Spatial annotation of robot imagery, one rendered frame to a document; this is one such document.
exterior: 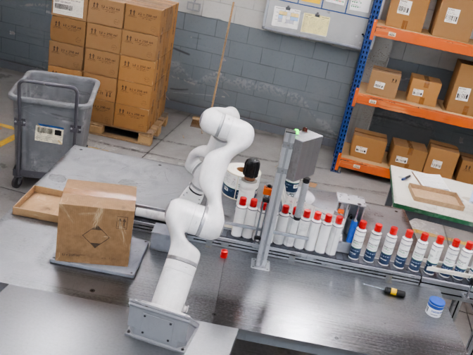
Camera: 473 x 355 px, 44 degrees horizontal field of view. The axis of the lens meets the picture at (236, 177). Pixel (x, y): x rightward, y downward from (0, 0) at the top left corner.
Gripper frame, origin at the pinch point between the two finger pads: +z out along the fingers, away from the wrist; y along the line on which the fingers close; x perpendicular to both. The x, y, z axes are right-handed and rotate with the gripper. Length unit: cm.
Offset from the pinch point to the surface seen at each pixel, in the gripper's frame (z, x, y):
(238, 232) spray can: -8.0, -2.4, 27.7
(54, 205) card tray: 31, 3, -56
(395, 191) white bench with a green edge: -33, 119, 127
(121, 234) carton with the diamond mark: -0.2, -41.9, -20.6
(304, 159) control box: -60, -14, 32
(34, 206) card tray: 33, -3, -63
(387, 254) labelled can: -36, -2, 94
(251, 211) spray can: -20.7, -2.1, 27.6
